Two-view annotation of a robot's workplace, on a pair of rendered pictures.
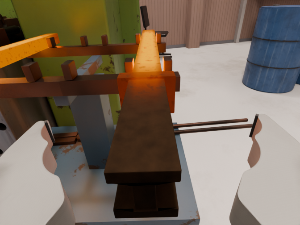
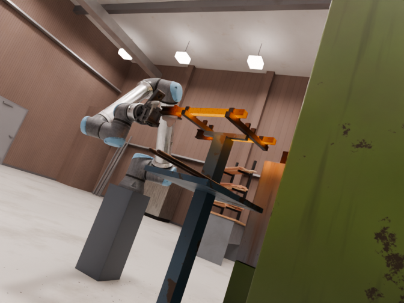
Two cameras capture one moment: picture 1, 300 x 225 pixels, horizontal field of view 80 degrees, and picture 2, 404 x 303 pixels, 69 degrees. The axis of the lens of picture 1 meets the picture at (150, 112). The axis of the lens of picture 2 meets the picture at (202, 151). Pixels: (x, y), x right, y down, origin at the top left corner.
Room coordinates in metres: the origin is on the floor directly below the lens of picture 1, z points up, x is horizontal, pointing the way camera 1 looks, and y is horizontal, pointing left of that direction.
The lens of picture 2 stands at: (1.00, -0.78, 0.59)
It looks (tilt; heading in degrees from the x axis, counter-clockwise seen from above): 12 degrees up; 130
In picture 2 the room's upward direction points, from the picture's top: 19 degrees clockwise
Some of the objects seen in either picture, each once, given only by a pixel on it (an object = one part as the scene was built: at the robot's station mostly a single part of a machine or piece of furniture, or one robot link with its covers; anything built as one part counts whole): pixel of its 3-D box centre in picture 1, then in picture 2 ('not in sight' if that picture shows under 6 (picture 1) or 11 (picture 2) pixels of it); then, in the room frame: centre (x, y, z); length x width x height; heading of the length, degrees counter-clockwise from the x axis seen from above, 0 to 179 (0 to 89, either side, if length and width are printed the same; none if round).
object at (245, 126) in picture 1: (152, 131); (210, 182); (0.42, 0.00, 0.70); 0.60 x 0.04 x 0.01; 94
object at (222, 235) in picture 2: not in sight; (219, 237); (-1.87, 3.82, 0.36); 1.35 x 0.70 x 0.72; 108
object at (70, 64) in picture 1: (79, 51); (228, 126); (0.32, 0.12, 0.96); 0.23 x 0.06 x 0.02; 179
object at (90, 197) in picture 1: (105, 162); (206, 190); (0.32, 0.12, 0.69); 0.40 x 0.30 x 0.02; 89
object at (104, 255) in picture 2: not in sight; (114, 231); (-0.69, 0.60, 0.30); 0.22 x 0.22 x 0.60; 12
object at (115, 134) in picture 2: not in sight; (115, 133); (-0.22, 0.00, 0.83); 0.12 x 0.09 x 0.12; 26
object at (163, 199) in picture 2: not in sight; (158, 190); (-6.92, 6.90, 0.98); 1.53 x 1.17 x 1.97; 12
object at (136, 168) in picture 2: not in sight; (140, 166); (-0.69, 0.61, 0.79); 0.17 x 0.15 x 0.18; 26
